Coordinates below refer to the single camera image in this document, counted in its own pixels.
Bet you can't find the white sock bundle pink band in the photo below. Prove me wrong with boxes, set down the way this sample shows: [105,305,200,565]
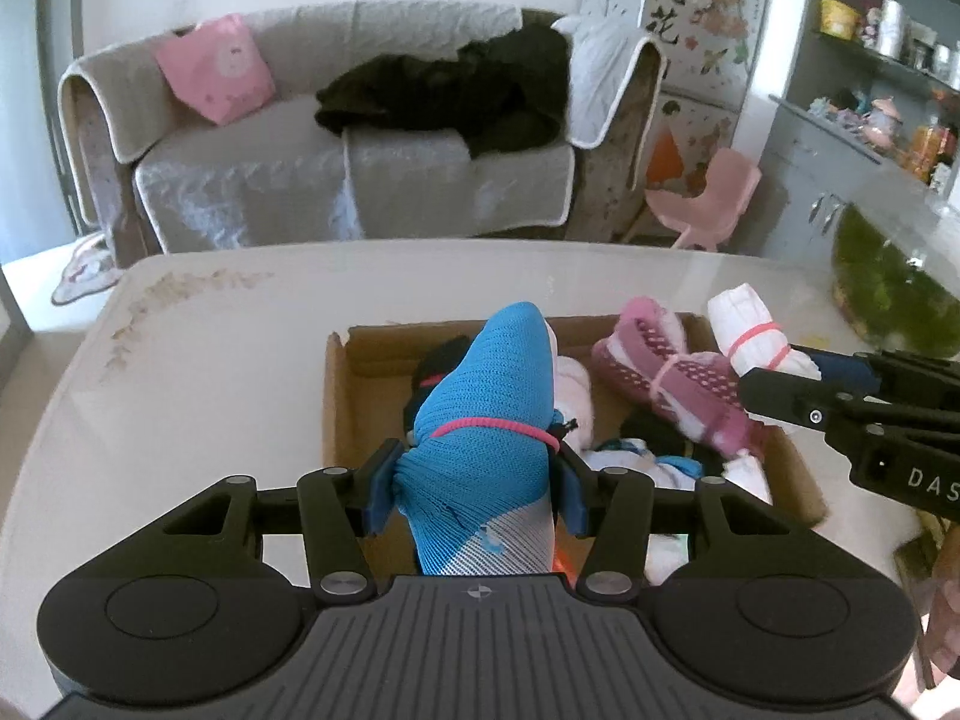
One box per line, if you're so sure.
[706,283,820,381]

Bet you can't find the white desktop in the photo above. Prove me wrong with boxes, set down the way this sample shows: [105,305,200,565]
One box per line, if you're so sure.
[0,238,960,720]

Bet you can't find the cardboard box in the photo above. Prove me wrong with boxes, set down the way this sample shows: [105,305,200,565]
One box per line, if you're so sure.
[322,311,830,542]

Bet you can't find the silver can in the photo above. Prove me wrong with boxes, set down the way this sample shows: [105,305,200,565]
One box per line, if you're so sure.
[876,0,914,59]

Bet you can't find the black clothes pile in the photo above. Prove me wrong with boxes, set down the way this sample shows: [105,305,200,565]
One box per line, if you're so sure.
[313,20,575,161]

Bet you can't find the white blue sock bundle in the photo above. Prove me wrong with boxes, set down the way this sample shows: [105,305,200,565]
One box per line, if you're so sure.
[583,440,707,497]

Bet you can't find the grey quilted sofa cover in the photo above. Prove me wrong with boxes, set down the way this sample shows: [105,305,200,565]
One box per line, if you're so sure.
[133,136,366,254]
[343,126,578,239]
[58,0,527,167]

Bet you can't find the black sock bundle red band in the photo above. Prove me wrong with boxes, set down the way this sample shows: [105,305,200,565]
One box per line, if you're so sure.
[415,336,482,392]

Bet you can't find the person's right hand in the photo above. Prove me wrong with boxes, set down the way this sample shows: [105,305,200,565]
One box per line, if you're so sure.
[926,562,960,685]

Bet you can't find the grey sofa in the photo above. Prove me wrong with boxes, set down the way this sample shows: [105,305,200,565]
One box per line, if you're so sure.
[58,0,668,254]

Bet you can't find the pink plastic chair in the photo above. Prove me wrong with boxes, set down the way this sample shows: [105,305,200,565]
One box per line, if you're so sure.
[643,148,764,253]

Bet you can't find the white quilted armrest cover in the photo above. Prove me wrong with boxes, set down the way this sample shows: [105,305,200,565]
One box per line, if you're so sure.
[550,13,666,152]

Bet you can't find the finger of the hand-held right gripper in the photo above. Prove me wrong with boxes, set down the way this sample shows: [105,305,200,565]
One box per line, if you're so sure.
[737,366,865,437]
[786,343,960,396]

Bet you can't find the patterned floor rug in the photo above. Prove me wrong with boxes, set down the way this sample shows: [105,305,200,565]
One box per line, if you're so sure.
[51,231,122,307]

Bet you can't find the floral decorated cabinet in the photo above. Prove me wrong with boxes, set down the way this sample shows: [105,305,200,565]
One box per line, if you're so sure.
[581,0,782,200]

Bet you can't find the pink teapot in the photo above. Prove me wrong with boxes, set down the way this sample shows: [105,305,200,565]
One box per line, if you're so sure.
[861,95,902,146]

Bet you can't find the orange bottle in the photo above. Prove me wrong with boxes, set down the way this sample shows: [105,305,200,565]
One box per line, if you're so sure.
[910,118,959,182]

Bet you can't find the glass fish tank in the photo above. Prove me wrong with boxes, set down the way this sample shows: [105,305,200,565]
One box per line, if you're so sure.
[830,201,960,361]

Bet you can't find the pink dotted sock bundle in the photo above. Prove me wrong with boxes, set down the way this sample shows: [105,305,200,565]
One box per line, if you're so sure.
[591,295,767,458]

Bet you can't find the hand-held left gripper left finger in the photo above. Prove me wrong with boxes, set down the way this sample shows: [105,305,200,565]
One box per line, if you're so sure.
[160,437,404,605]

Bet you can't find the grey shelf cabinet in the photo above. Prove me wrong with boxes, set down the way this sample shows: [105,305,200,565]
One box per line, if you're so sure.
[759,0,960,265]

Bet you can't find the pink cushion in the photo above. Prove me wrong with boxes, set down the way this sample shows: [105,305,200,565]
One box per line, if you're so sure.
[154,13,276,126]

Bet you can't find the black sock bundle white stripe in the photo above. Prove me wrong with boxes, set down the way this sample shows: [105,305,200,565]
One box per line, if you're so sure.
[621,406,700,460]

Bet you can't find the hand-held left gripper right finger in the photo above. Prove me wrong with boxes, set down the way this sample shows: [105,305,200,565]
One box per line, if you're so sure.
[557,447,809,605]

